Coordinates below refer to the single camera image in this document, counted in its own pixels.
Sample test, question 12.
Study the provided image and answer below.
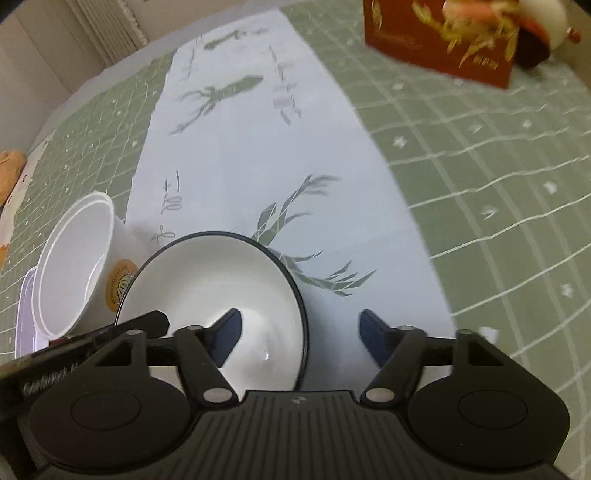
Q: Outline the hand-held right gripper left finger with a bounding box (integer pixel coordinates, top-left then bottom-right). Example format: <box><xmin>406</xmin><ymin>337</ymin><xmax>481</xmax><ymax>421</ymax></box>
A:
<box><xmin>95</xmin><ymin>309</ymin><xmax>242</xmax><ymax>407</ymax></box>

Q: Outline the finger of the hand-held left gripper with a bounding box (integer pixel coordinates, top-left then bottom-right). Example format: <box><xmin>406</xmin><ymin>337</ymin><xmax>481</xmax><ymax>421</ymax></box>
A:
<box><xmin>113</xmin><ymin>311</ymin><xmax>170</xmax><ymax>340</ymax></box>

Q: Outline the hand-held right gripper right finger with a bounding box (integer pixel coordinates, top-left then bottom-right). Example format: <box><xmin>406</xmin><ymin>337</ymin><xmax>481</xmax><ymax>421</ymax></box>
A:
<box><xmin>359</xmin><ymin>309</ymin><xmax>506</xmax><ymax>408</ymax></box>

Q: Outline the white ceramic bowl dark rim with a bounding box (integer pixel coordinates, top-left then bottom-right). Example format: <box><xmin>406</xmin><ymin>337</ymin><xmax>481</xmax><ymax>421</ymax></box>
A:
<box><xmin>115</xmin><ymin>232</ymin><xmax>309</xmax><ymax>393</ymax></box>

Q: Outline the white plastic bowl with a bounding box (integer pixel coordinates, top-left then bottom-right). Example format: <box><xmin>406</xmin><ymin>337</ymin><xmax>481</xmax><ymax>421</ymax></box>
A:
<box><xmin>34</xmin><ymin>189</ymin><xmax>139</xmax><ymax>342</ymax></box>

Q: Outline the white deer print runner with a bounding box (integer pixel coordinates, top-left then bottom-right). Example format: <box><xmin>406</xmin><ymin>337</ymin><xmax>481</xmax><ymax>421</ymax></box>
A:
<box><xmin>115</xmin><ymin>8</ymin><xmax>458</xmax><ymax>393</ymax></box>

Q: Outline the orange cloth bundle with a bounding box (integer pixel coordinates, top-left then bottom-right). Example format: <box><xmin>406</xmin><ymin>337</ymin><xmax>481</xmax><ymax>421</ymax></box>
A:
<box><xmin>0</xmin><ymin>150</ymin><xmax>27</xmax><ymax>206</ymax></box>

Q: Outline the green checked tablecloth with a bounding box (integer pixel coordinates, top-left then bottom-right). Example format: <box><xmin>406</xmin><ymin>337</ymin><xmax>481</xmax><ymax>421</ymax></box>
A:
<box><xmin>0</xmin><ymin>0</ymin><xmax>591</xmax><ymax>480</ymax></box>

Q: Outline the red printed box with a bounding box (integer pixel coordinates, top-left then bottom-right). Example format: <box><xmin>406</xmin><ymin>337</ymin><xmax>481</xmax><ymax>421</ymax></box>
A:
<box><xmin>362</xmin><ymin>0</ymin><xmax>520</xmax><ymax>89</ymax></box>

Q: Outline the white plush toy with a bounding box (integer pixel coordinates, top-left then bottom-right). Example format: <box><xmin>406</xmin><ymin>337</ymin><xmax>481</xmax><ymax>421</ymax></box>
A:
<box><xmin>510</xmin><ymin>0</ymin><xmax>583</xmax><ymax>70</ymax></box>

